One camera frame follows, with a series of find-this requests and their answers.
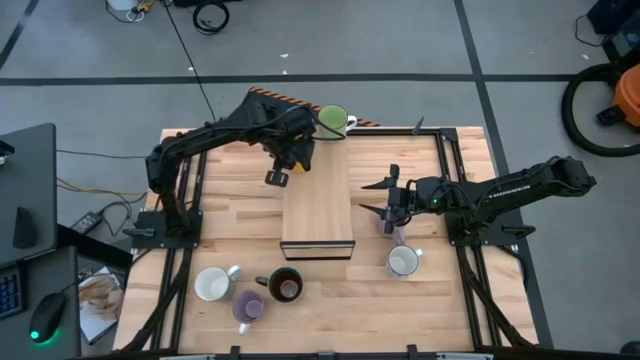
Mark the brown paper bag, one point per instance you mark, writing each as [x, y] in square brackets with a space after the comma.
[102, 297]

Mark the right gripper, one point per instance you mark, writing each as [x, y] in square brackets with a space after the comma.
[407, 200]

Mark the teal brown glazed mug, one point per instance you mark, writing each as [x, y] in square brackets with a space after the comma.
[287, 286]

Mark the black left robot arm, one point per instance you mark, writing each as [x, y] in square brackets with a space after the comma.
[200, 137]

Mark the orange vacuum cleaner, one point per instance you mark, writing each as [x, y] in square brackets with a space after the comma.
[630, 95]

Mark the black power adapter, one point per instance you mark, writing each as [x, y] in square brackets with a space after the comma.
[87, 221]

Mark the lilac ribbed mug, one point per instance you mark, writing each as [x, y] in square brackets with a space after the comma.
[399, 235]

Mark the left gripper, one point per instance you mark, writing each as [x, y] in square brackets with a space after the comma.
[292, 152]

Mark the orange shop vacuum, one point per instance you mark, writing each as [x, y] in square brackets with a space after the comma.
[567, 107]

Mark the white bucket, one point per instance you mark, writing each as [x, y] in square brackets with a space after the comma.
[121, 4]

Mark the black ramp orange striped edge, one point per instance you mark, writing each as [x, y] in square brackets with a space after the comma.
[280, 100]

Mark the black keyboard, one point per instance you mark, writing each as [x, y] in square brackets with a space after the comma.
[11, 292]

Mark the black aluminium table frame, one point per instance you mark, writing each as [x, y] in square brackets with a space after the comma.
[400, 131]

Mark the grey desk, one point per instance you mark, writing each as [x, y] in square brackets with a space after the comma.
[30, 175]

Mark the teal mug white interior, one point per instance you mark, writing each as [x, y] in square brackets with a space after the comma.
[212, 283]

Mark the white blue-patterned mug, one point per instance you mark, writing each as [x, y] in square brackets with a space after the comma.
[402, 260]

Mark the wooden shelf black metal frame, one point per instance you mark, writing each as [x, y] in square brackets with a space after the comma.
[320, 200]

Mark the white paper sheet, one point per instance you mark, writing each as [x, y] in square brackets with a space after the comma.
[95, 327]

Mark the black wedge-shaped desk item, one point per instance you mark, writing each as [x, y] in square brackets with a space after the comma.
[25, 227]

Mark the purple and white mug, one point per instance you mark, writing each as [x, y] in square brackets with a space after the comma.
[248, 307]

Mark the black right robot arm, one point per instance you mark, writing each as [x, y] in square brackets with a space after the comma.
[525, 187]

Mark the green and white mug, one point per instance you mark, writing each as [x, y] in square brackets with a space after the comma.
[332, 117]

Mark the black equipment case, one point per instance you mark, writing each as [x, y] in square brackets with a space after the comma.
[622, 40]

